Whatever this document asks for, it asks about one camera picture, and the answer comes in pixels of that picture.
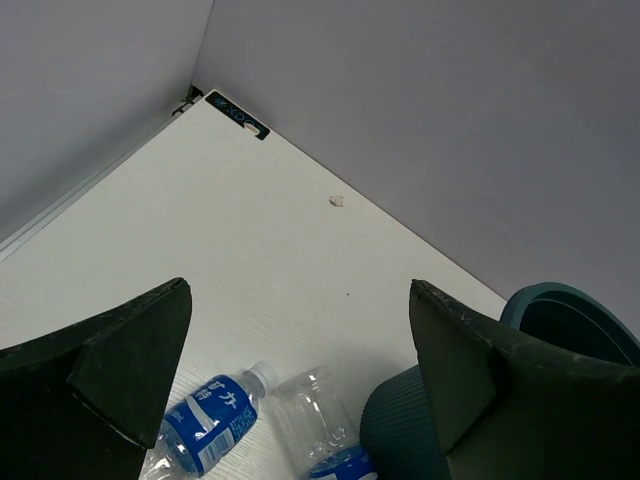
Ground dark teal plastic bin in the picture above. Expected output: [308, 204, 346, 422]
[359, 281, 640, 480]

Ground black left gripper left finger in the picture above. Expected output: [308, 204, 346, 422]
[1, 278, 192, 479]

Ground aluminium table frame rail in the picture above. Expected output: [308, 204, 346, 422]
[1, 85, 205, 261]

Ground small paper scrap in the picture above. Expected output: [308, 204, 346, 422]
[328, 196, 344, 208]

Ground blue label bottle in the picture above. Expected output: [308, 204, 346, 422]
[273, 366, 379, 480]
[139, 362, 279, 479]

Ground black logo sticker left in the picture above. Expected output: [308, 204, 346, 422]
[205, 91, 270, 141]

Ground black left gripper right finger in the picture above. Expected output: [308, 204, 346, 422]
[408, 279, 640, 480]

